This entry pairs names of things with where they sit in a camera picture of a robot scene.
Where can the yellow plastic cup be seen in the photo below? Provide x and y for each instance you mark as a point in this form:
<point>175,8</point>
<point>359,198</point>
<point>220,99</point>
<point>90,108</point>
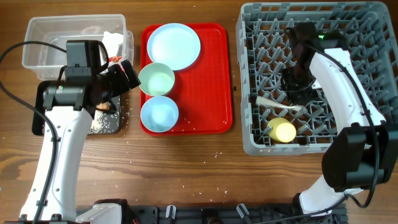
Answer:
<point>282,130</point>

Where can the black food waste tray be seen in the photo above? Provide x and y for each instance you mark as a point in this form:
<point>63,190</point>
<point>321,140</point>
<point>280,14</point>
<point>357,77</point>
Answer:
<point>38,123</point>

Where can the light green rice bowl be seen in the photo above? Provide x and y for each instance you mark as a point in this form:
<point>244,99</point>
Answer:
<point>156,79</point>

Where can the large light blue plate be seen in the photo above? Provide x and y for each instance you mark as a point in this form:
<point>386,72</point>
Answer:
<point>174,45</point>

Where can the red plastic tray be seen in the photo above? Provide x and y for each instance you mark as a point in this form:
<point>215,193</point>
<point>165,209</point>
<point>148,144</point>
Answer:
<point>203,91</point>

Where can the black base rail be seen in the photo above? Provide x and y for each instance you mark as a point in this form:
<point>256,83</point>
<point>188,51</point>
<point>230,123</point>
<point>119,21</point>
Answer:
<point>271,213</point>

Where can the white plastic spoon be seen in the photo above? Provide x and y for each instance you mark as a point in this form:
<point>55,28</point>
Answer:
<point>260,100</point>

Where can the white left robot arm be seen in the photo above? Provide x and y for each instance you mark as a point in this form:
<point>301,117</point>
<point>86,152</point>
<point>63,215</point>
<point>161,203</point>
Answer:
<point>68,110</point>

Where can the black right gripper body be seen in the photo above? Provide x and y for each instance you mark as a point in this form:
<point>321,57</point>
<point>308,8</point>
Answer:
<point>296,82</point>

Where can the grey dishwasher rack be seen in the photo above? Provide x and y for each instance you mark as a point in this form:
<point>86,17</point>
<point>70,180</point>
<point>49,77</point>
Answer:
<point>263,51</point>

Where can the small light blue plate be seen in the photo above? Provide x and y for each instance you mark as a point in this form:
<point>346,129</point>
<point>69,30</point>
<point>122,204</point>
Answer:
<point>159,114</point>

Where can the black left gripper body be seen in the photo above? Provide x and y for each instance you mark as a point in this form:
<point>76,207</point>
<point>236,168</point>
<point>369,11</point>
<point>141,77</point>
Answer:
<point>114,81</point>

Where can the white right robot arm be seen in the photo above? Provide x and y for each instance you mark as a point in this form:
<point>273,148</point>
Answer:
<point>364,152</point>

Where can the clear plastic waste bin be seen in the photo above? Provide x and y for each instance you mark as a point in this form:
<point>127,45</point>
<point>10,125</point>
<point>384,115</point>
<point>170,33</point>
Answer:
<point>57,30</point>

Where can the red snack wrapper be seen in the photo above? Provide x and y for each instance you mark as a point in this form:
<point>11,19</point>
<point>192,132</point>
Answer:
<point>116,60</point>

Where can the white tissue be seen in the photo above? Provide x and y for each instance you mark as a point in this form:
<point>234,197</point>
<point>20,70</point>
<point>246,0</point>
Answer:
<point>112,43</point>

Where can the pile of white rice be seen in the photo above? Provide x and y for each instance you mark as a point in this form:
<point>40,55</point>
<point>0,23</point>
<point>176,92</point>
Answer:
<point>104,123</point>

